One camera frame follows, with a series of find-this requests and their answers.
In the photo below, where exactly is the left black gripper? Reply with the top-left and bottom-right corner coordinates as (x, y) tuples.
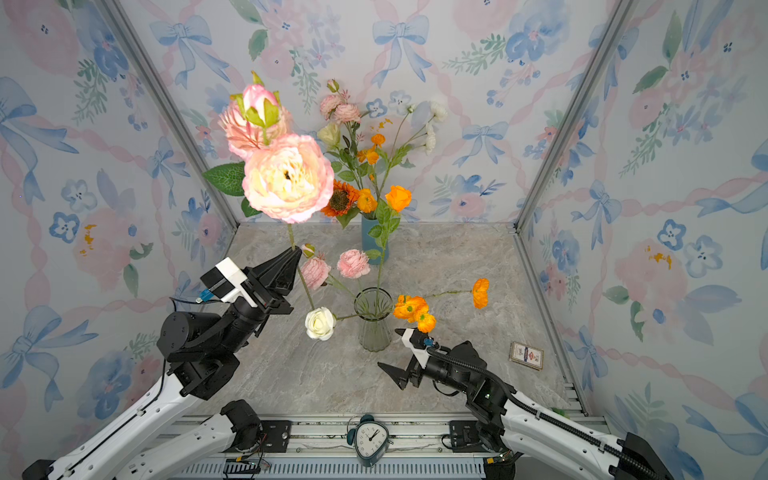
(217, 252), (295, 360)

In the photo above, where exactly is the orange poppy spray stem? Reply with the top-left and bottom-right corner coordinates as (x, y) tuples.
(392, 278), (491, 334)

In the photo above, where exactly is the clear glass vase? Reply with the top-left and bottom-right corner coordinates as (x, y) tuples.
(353, 287), (394, 352)

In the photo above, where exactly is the pink rose stem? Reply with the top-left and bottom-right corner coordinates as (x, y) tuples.
(300, 244), (371, 302)

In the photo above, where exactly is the pink bud flower stem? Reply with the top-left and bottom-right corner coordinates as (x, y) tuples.
(203, 73), (335, 226)

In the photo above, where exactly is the teal ceramic vase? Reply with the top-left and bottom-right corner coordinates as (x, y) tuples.
(361, 216), (390, 266)

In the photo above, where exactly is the orange ranunculus flower stem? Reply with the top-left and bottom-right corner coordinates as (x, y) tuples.
(366, 186), (412, 307)

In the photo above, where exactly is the orange poppy flower stem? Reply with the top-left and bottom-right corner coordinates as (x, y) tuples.
(356, 133), (386, 218)

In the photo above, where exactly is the tall pink bud stem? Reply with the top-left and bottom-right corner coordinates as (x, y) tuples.
(319, 79), (363, 149)

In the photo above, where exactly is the white ranunculus flower stem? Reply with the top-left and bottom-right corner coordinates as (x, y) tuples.
(383, 101), (449, 183)

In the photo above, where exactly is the cream rose stem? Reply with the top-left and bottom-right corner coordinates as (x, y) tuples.
(317, 122), (363, 190)

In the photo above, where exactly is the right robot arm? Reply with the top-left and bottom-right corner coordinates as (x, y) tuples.
(378, 337), (673, 479)

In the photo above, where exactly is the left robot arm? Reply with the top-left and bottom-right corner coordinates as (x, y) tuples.
(22, 246), (302, 479)

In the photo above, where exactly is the teal heart alarm clock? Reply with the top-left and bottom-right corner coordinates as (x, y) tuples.
(346, 414), (390, 468)

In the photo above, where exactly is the small card box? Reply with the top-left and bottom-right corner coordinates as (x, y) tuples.
(509, 341), (544, 371)

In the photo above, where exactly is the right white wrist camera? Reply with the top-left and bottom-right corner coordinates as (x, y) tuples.
(395, 328), (435, 369)

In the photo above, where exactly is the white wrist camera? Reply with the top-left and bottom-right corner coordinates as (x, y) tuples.
(395, 328), (435, 369)
(196, 257), (256, 307)

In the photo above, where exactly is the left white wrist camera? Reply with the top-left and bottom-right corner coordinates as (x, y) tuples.
(196, 257), (256, 307)

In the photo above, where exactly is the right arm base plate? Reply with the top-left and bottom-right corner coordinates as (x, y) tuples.
(441, 420), (499, 453)

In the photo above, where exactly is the aluminium rail frame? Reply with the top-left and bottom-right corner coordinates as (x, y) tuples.
(107, 413), (631, 480)

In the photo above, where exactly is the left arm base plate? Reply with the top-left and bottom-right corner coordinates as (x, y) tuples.
(226, 419), (293, 454)

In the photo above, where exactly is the black corrugated cable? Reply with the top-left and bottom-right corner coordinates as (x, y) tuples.
(419, 347), (676, 480)

